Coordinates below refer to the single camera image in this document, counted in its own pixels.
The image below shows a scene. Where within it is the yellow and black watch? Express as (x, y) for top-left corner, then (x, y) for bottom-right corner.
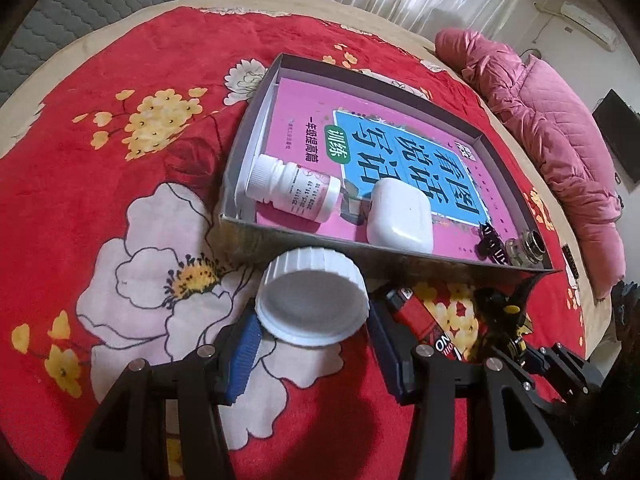
(475, 275), (547, 367)

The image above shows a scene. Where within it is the black television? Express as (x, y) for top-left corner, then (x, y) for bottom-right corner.
(592, 89), (640, 184)

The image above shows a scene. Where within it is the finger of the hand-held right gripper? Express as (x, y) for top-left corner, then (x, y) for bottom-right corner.
(520, 342), (608, 407)

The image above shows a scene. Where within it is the grey quilted headboard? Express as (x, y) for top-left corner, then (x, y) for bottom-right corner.
(0, 0), (237, 107)

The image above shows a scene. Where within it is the white ribbed jar lid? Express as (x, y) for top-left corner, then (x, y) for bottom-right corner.
(254, 246), (371, 347)

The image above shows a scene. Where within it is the black hair clip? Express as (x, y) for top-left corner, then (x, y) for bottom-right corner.
(475, 223), (512, 267)

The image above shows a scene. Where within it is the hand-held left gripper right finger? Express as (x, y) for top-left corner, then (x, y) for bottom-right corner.
(366, 304), (577, 480)

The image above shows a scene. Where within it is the red lighter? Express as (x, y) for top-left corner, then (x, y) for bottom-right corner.
(384, 287), (464, 362)

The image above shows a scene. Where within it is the grey cardboard box tray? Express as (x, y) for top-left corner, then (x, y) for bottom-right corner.
(218, 52), (564, 282)

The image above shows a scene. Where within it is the white earbud case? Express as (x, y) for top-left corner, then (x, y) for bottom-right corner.
(366, 177), (435, 254)

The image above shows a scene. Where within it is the red floral blanket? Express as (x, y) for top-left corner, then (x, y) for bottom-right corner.
(0, 5), (587, 480)

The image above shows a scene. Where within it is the white air conditioner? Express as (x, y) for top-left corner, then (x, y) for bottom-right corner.
(560, 1), (619, 52)

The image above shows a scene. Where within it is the white medicine bottle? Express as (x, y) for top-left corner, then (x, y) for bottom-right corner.
(244, 153), (343, 222)

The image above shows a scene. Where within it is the metal pipe fitting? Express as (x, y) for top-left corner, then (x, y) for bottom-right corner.
(505, 230), (549, 267)

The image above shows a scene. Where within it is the pink quilt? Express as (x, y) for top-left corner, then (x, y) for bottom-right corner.
(434, 29), (629, 302)

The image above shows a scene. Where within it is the pink and blue book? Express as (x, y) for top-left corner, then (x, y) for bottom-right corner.
(254, 77), (532, 262)

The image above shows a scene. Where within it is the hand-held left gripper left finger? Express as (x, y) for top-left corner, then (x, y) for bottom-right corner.
(60, 310), (264, 480)

